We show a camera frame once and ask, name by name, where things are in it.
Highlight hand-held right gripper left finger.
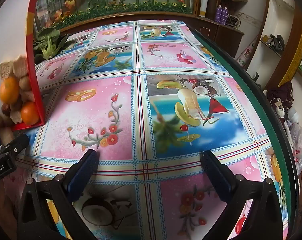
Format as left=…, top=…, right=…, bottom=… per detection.
left=16, top=149, right=100, bottom=240

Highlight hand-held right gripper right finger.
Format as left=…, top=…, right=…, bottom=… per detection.
left=200, top=150, right=290, bottom=240

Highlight red-edged white box lid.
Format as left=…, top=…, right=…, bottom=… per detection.
left=11, top=0, right=46, bottom=132

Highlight pale walnut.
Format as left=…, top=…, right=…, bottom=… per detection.
left=10, top=109, right=23, bottom=125
left=12, top=54, right=29, bottom=77
left=0, top=61, right=15, bottom=80

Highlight orange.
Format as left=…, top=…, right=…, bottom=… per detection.
left=0, top=76, right=20, bottom=104
left=20, top=101, right=40, bottom=126

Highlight clear plastic bag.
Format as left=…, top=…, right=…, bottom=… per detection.
left=288, top=124, right=302, bottom=173

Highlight pile of household clutter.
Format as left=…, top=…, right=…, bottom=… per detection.
left=273, top=100, right=302, bottom=131

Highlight dark red cloth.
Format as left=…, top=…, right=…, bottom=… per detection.
left=266, top=81, right=294, bottom=106

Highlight green bok choy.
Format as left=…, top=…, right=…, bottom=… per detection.
left=33, top=27, right=69, bottom=61

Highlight green-edged table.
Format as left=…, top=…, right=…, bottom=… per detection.
left=191, top=27, right=302, bottom=240

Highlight printed plaid tablecloth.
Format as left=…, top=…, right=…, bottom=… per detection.
left=15, top=19, right=295, bottom=240

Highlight floral patterned tube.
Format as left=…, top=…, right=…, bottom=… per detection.
left=236, top=36, right=258, bottom=67

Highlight wooden display cabinet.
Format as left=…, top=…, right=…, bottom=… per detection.
left=26, top=0, right=245, bottom=55

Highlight floral glass panel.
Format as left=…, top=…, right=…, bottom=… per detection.
left=35, top=0, right=199, bottom=30

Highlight dark items on wall shelf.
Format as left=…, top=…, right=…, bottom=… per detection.
left=260, top=34, right=285, bottom=53

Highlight yellow wooden arch frame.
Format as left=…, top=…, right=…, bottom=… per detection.
left=266, top=12, right=302, bottom=91

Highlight tangled wire bundle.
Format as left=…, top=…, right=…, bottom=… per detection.
left=227, top=14, right=242, bottom=28

